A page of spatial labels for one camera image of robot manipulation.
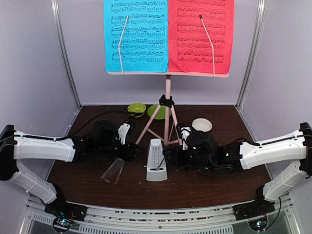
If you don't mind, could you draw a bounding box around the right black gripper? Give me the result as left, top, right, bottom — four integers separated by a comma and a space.
163, 145, 215, 172

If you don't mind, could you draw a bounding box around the white metronome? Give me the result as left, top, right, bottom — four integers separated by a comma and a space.
146, 138, 168, 182

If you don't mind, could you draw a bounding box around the pink music stand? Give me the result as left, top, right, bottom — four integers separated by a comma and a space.
107, 14, 231, 147

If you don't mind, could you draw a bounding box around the clear metronome cover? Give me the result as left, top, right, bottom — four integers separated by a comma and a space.
100, 158, 125, 185

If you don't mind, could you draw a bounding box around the blue sheet music paper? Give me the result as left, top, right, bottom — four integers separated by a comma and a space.
103, 0, 169, 73

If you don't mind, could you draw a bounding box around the red sheet music paper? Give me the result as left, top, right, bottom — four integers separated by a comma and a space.
168, 0, 235, 77

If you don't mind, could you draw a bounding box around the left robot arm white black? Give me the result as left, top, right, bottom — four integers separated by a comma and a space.
0, 120, 137, 216

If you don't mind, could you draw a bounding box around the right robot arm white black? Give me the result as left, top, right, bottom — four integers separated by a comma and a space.
163, 118, 312, 215

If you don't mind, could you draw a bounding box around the green plate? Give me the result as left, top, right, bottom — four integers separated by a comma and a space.
147, 104, 171, 120

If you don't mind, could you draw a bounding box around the lime green bowl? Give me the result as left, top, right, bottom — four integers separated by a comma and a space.
127, 103, 146, 117

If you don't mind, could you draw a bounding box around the white and navy bowl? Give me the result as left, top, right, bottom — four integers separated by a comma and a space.
192, 118, 213, 132

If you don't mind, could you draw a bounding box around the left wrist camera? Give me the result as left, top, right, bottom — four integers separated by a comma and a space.
117, 119, 136, 145

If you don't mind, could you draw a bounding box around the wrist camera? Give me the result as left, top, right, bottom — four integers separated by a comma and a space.
176, 122, 192, 151
117, 119, 136, 145

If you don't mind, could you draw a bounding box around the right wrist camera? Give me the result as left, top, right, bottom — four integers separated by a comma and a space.
176, 122, 192, 151

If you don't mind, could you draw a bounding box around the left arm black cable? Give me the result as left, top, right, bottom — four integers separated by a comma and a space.
0, 111, 144, 142

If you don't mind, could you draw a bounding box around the aluminium front rail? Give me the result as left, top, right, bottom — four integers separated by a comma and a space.
19, 192, 300, 234

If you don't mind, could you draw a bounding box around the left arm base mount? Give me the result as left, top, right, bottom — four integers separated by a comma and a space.
44, 197, 87, 221

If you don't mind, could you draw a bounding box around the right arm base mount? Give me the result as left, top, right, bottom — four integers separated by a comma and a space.
233, 186, 275, 221

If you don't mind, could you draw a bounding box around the left aluminium frame post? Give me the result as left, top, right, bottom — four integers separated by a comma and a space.
51, 0, 82, 108

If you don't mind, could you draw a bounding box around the aluminium frame post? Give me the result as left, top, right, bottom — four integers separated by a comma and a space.
236, 0, 267, 112
51, 0, 82, 108

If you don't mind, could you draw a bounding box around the right aluminium frame post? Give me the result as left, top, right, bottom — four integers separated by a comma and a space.
236, 0, 267, 112

